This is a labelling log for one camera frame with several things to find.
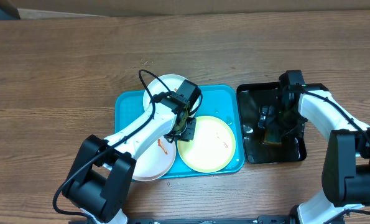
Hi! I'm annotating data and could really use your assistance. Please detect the white plate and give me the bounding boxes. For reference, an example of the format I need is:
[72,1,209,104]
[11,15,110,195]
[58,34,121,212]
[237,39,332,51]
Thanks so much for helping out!
[143,74,200,118]
[132,137,177,182]

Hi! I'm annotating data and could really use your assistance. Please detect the yellow green sponge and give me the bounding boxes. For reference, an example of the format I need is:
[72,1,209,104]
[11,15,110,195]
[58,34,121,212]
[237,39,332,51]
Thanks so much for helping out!
[263,126,282,145]

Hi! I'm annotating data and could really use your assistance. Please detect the yellow-green plate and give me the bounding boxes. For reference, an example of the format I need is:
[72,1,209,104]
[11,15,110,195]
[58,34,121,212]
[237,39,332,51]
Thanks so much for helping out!
[177,116,236,173]

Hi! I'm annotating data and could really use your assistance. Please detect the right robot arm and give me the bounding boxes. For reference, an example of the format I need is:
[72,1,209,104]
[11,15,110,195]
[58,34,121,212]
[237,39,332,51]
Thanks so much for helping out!
[258,70,370,224]

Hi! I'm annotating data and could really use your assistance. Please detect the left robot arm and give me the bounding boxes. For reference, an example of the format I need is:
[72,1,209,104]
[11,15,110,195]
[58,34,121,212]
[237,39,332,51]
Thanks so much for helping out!
[58,80,201,223]

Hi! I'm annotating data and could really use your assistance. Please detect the black water tray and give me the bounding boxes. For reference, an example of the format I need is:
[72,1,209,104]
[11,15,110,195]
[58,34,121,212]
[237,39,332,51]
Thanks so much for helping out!
[236,82,307,164]

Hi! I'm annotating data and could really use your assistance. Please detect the blue plastic tray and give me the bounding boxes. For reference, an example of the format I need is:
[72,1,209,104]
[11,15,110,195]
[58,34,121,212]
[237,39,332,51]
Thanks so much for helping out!
[114,84,245,175]

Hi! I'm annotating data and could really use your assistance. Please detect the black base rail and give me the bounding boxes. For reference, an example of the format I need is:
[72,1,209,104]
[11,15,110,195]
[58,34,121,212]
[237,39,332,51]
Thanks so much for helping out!
[68,215,297,224]

